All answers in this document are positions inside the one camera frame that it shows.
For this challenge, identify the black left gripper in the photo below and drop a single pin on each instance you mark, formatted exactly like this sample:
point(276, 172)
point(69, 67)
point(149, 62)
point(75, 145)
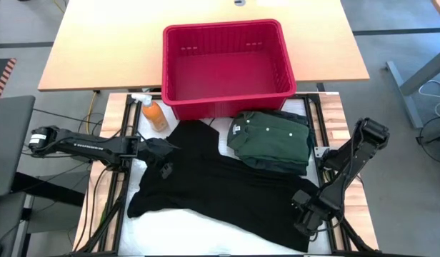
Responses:
point(155, 150)

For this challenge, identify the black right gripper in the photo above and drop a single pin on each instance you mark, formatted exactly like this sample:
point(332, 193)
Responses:
point(311, 212)

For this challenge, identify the blue denim jeans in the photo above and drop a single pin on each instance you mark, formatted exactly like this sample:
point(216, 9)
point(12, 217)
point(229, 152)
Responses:
point(277, 167)

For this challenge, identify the black garment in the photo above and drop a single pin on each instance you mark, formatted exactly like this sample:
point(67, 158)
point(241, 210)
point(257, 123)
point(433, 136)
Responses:
point(223, 189)

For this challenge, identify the dark green garment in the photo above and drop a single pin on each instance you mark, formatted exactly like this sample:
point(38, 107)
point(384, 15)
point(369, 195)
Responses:
point(273, 139)

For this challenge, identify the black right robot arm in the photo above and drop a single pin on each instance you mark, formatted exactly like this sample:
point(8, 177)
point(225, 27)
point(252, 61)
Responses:
point(352, 157)

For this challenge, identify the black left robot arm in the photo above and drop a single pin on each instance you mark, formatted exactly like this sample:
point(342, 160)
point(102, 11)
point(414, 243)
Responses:
point(91, 146)

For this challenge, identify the orange spray bottle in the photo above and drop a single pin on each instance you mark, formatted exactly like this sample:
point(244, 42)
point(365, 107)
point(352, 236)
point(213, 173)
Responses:
point(155, 114)

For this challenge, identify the white table mat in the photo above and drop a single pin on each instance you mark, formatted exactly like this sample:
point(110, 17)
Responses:
point(170, 232)

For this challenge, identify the red plastic bin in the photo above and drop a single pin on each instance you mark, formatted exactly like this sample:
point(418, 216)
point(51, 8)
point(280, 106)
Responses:
point(227, 71)

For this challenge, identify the black metal base bar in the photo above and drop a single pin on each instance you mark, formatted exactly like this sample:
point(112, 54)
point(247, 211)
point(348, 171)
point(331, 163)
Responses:
point(48, 189)

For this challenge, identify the grey desk leg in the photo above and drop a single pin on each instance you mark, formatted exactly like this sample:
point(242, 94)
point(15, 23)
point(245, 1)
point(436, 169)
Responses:
point(405, 94)

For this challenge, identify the orange black striped floor mat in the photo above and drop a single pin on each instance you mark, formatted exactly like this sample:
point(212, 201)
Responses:
point(5, 75)

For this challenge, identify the black aluminium table frame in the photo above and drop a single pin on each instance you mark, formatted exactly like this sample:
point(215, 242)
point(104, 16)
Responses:
point(117, 228)

